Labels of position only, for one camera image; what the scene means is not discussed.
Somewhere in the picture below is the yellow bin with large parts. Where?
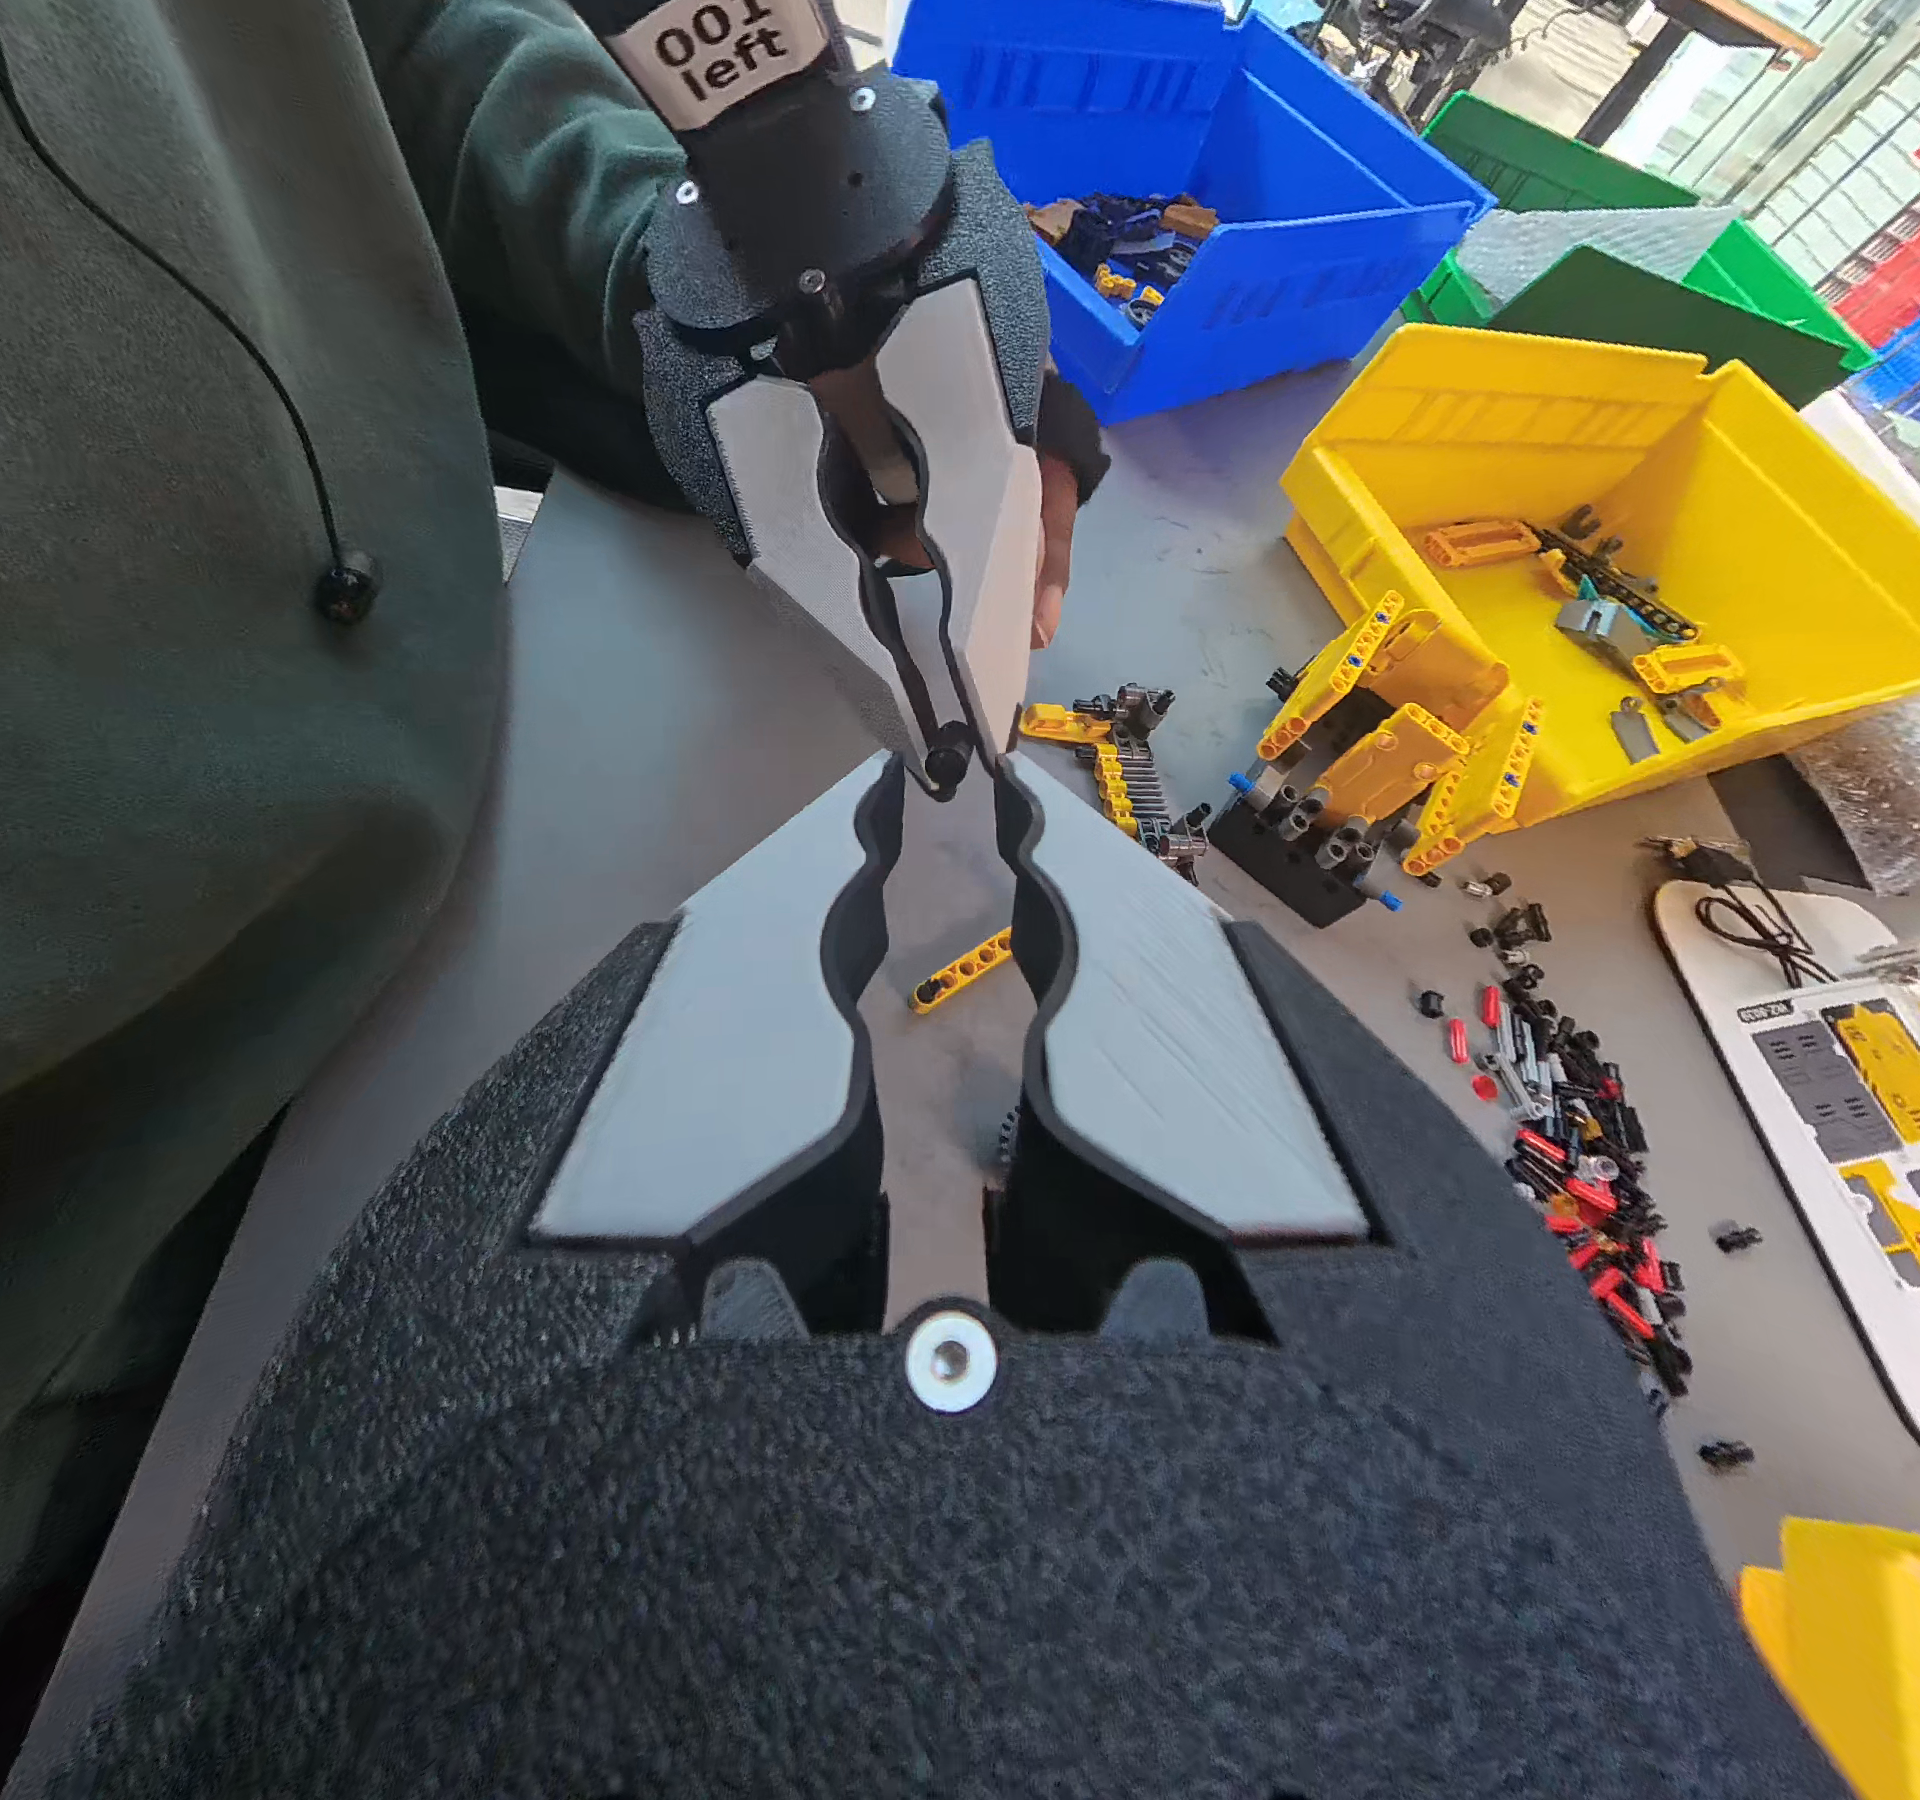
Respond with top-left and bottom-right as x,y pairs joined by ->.
1278,321 -> 1920,844

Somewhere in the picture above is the heap of dark lego parts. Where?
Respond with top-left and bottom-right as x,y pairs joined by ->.
1024,190 -> 1225,330

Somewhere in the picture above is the large yellow black lego model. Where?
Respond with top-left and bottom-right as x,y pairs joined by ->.
1207,586 -> 1547,930

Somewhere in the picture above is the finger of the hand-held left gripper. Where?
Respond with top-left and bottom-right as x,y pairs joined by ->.
875,273 -> 1044,769
702,373 -> 962,781

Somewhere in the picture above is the yellow grey lego claw assembly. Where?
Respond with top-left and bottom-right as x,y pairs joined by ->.
1016,681 -> 1213,880

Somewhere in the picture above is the black cable with plug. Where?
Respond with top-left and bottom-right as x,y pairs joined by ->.
1644,832 -> 1863,993

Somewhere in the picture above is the person's left forearm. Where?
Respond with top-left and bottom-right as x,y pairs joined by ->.
302,0 -> 721,512

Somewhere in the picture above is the green storage bin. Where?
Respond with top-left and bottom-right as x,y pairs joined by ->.
1402,90 -> 1879,409

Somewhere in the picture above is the book stand with white base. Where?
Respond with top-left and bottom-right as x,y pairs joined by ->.
1650,875 -> 1920,1441

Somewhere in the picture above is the person's left hand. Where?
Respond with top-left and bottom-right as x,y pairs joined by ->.
1025,367 -> 1115,650

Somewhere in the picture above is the stack of red blue crates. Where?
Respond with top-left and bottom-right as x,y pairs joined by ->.
1823,233 -> 1920,422

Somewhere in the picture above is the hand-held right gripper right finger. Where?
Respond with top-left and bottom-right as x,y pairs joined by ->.
992,754 -> 1375,1246

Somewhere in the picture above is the bubble wrap sheet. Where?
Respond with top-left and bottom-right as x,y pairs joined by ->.
1787,696 -> 1920,895
1454,202 -> 1742,310

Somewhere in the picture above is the blue storage bin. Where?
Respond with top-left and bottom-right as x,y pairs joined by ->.
889,0 -> 1501,425

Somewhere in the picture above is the yellow lego beam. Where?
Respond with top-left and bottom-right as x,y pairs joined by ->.
910,927 -> 1021,1012

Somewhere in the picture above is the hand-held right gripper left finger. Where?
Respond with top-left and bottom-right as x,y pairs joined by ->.
529,754 -> 910,1246

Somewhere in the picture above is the pile of small lego pieces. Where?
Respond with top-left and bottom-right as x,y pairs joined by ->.
1410,860 -> 1699,1404

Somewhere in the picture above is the empty yellow storage bin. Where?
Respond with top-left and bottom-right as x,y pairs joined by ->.
1742,1514 -> 1920,1800

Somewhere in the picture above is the heap of large lego parts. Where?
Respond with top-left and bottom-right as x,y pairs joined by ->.
1417,509 -> 1750,765

